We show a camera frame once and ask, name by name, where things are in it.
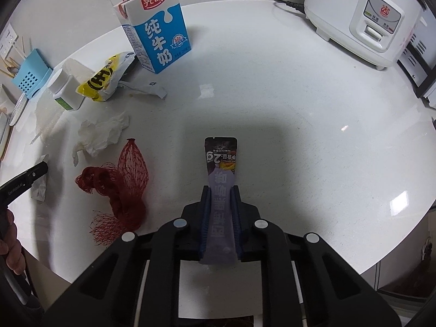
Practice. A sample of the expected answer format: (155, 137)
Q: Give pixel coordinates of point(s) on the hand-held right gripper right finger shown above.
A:
(235, 218)

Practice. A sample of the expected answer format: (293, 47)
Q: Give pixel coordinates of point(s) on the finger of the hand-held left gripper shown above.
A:
(37, 172)

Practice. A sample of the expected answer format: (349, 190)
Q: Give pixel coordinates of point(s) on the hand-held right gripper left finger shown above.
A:
(204, 218)

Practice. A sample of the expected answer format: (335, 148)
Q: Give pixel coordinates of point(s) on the small clear plastic wrapper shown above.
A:
(39, 190)

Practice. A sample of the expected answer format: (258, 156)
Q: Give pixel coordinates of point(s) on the clear bubble wrap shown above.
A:
(44, 115)

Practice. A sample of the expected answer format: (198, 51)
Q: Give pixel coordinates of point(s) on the yellow and white snack packet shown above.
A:
(102, 81)

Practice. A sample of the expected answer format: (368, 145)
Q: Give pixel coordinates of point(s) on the person's left hand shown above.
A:
(12, 238)

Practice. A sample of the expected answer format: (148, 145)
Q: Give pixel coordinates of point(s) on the white plate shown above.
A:
(5, 133)

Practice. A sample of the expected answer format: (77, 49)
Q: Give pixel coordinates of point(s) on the striped rim plate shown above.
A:
(17, 109)

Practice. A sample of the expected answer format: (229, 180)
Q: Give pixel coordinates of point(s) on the crumpled white tissue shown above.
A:
(98, 133)

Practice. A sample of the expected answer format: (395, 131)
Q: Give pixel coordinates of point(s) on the white pill bottle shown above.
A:
(66, 88)

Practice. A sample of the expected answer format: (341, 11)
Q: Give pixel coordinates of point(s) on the red mesh net bag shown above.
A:
(129, 163)

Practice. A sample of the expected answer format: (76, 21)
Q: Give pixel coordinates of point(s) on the blue utensil holder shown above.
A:
(30, 75)

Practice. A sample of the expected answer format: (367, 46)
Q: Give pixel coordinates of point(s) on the bundle of wooden chopsticks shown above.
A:
(13, 65)

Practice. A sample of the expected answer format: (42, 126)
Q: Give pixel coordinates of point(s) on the torn white wrapper strip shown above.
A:
(150, 88)

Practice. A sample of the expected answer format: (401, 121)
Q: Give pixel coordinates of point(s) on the blue and white milk carton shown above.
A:
(160, 34)

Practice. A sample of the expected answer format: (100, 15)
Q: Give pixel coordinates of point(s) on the white floral rice cooker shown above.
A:
(340, 13)

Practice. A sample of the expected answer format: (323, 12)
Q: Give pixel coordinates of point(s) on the white vented appliance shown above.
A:
(425, 47)

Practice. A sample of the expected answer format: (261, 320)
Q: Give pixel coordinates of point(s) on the white wall socket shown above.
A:
(6, 41)

